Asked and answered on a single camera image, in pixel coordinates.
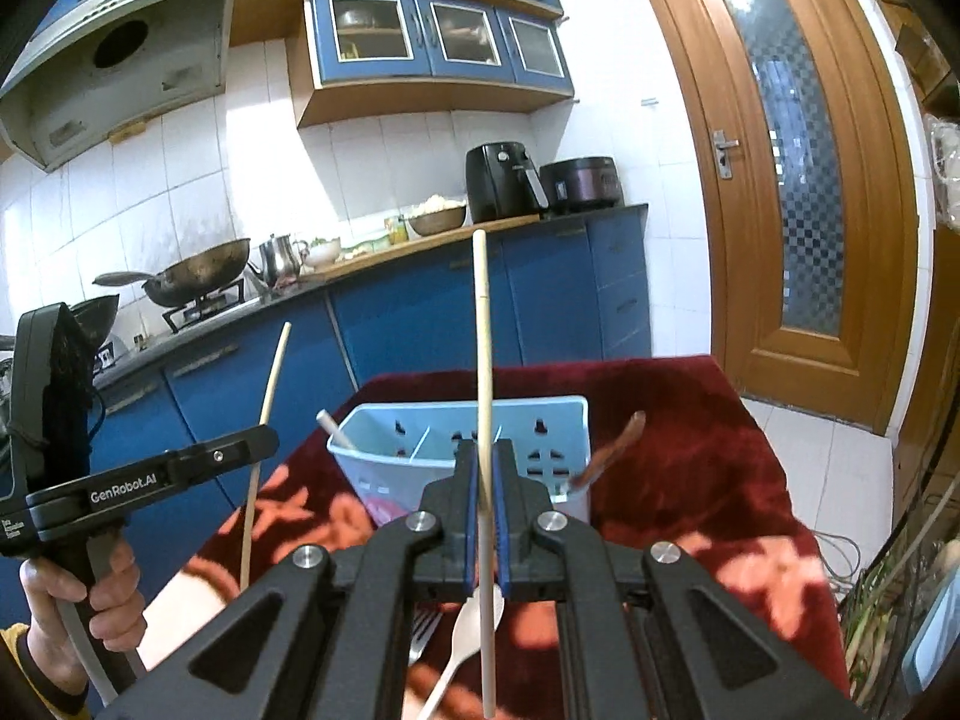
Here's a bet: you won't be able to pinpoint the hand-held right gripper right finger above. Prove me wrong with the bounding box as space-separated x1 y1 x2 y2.
495 439 863 720

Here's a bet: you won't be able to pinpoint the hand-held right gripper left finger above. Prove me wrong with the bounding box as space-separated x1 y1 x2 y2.
97 439 481 720

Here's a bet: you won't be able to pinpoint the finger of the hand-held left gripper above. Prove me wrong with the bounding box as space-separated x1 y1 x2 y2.
172 424 280 484

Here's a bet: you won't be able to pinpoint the light wooden chopstick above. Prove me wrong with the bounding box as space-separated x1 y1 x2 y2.
471 229 505 718
238 321 293 592

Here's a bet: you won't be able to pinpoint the blue plastic utensil box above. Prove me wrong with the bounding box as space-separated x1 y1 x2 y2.
327 394 590 535

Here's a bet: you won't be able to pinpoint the metal fork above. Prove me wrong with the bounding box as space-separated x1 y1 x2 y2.
407 607 443 665

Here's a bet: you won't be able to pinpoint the person's left forearm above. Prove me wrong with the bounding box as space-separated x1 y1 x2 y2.
0 621 89 717

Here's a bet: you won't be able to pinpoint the person's left hand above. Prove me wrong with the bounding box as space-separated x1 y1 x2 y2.
19 540 143 685

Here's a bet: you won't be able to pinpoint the dark pan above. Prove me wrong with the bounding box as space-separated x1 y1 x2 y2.
71 294 121 350

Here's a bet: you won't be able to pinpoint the brown chopstick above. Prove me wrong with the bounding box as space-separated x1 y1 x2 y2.
570 410 647 493

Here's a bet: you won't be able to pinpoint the gas stove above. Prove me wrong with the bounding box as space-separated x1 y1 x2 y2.
161 277 248 335

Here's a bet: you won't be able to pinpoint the red floral blanket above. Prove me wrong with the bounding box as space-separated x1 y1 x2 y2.
139 355 852 720

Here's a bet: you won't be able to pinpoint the black wok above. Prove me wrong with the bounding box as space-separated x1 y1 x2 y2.
93 238 252 308

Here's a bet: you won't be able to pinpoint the blue base cabinets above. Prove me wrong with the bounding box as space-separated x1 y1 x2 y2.
75 204 652 713

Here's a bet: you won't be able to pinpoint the steel kettle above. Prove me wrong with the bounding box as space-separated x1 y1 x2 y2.
247 233 311 288

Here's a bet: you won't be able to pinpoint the wooden cutting board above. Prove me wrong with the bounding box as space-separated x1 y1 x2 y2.
330 214 541 265

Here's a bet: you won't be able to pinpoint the bowl of food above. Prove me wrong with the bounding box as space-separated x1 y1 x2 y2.
405 195 468 237

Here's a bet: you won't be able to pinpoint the grey range hood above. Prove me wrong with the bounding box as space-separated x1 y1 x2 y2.
0 0 238 173

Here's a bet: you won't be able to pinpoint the black air fryer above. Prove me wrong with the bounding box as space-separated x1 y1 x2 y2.
465 140 548 224

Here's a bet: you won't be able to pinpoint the dark rice cooker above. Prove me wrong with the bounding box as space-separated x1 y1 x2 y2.
538 157 624 215

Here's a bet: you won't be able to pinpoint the green onion bunch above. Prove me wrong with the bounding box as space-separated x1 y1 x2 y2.
841 525 947 706

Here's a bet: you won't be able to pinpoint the wooden door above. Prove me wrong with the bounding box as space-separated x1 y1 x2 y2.
628 0 931 436

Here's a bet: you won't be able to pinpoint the light blue container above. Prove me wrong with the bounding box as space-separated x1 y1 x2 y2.
902 583 960 700

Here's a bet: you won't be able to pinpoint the white plastic bag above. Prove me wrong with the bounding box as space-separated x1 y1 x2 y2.
928 115 960 230

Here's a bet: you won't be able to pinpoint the wooden shelf unit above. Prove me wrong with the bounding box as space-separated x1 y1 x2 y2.
874 0 960 466

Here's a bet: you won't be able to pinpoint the grey cable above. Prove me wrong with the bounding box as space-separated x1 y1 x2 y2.
812 528 865 587

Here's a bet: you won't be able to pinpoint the glass-door wall cabinet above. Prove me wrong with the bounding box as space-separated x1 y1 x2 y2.
289 0 575 128

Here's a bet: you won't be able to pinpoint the metal door handle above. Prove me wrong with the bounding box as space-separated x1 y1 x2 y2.
710 129 740 180

